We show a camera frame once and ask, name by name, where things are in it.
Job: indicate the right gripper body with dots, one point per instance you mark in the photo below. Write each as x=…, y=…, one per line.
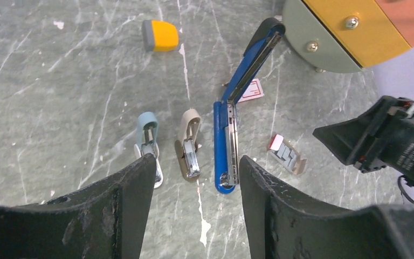
x=387, y=138

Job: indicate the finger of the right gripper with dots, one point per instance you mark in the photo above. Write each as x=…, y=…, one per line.
x=344, y=139

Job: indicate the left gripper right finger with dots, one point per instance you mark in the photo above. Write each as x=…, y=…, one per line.
x=283, y=222

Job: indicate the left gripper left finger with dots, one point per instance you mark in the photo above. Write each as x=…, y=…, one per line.
x=106, y=219

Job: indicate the cardboard staple tray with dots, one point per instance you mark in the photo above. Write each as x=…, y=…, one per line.
x=286, y=155

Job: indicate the light blue small stapler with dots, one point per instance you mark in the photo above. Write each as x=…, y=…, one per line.
x=146, y=142

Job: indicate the beige small stapler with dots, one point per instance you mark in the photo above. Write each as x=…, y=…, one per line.
x=186, y=145

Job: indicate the orange cube block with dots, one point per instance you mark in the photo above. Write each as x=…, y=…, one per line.
x=159, y=36

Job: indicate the red white staple box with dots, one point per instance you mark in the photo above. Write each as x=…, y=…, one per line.
x=253, y=91

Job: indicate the cream round drawer cabinet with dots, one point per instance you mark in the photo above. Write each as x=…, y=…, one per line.
x=349, y=36

